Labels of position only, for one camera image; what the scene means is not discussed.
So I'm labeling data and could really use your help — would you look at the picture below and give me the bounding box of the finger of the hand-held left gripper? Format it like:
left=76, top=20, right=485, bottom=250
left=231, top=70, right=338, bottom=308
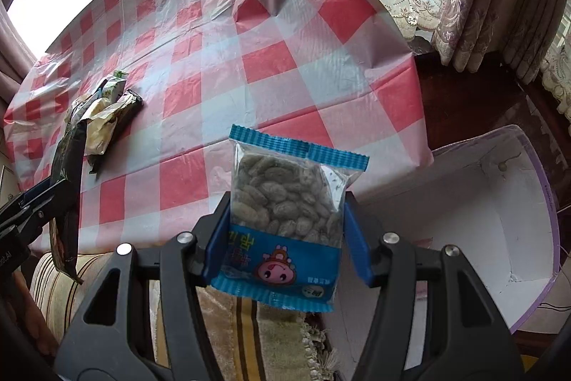
left=0, top=196, right=74, bottom=243
left=0, top=179, right=64, bottom=217

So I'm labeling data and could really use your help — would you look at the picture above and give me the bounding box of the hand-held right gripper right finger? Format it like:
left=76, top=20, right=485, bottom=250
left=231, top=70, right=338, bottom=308
left=343, top=191, right=522, bottom=381

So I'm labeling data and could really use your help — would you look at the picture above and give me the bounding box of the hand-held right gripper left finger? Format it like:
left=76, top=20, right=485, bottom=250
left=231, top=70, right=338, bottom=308
left=54, top=191, right=233, bottom=381

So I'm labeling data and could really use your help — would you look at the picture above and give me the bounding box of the blue pig-print snack packet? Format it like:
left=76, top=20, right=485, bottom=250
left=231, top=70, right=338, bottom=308
left=209, top=123, right=371, bottom=314

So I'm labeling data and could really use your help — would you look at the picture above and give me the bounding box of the white box with purple rim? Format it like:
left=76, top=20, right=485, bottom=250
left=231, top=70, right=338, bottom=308
left=321, top=124, right=560, bottom=368

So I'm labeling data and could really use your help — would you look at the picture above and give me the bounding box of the long black gold-label packet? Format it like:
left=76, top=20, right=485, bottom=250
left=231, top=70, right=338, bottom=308
left=88, top=90, right=144, bottom=175

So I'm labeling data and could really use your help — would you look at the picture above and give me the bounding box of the white black patterned snack packet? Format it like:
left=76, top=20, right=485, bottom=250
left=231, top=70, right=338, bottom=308
left=95, top=70, right=131, bottom=101

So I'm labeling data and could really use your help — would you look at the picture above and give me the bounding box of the person's left forearm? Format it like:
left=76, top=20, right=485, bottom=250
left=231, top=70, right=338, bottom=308
left=9, top=269, right=61, bottom=359

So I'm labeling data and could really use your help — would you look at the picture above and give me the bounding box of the striped cushion with fringe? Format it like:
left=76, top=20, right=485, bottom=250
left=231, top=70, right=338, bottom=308
left=29, top=249, right=340, bottom=381

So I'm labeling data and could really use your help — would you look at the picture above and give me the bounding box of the pink side drape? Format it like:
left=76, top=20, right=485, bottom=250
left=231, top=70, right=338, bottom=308
left=0, top=8, right=39, bottom=102

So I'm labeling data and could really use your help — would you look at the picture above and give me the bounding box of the red white checked tablecloth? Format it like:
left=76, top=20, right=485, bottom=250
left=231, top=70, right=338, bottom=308
left=2, top=0, right=435, bottom=257

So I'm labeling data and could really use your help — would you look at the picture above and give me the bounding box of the short scalloped lace curtain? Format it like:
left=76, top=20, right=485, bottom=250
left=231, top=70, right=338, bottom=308
left=537, top=46, right=571, bottom=123

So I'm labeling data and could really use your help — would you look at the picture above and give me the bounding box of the plain pleated pink drape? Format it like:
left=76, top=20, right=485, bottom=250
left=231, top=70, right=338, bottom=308
left=491, top=0, right=571, bottom=85

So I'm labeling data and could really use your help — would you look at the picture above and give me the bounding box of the black cable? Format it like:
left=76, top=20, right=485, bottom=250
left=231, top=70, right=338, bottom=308
left=537, top=300, right=571, bottom=314

